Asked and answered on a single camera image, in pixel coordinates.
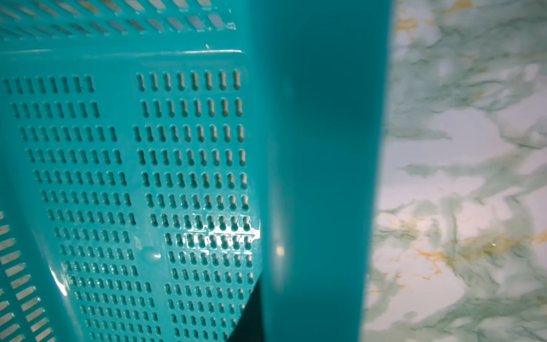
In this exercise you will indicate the teal plastic basket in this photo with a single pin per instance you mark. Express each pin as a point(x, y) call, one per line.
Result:
point(189, 170)

